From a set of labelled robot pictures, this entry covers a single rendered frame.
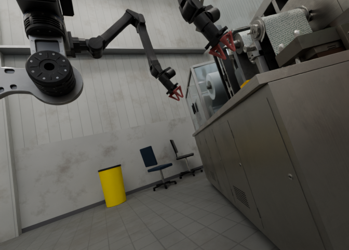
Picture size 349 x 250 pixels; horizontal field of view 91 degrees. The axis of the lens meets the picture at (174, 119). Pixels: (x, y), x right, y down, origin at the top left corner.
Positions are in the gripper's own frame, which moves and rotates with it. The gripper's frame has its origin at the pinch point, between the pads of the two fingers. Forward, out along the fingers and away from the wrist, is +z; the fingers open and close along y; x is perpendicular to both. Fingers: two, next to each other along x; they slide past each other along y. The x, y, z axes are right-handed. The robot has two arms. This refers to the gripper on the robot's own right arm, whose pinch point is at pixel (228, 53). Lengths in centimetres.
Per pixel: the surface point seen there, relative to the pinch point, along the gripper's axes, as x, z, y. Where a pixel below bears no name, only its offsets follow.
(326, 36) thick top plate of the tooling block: -27.4, 21.2, -18.9
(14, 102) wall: 93, -235, 403
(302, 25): -53, 15, -6
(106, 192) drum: 84, 39, 340
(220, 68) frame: -49, 4, 50
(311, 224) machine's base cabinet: 31, 61, -6
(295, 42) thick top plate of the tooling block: -19.8, 15.0, -12.5
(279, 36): -40.2, 11.0, 0.0
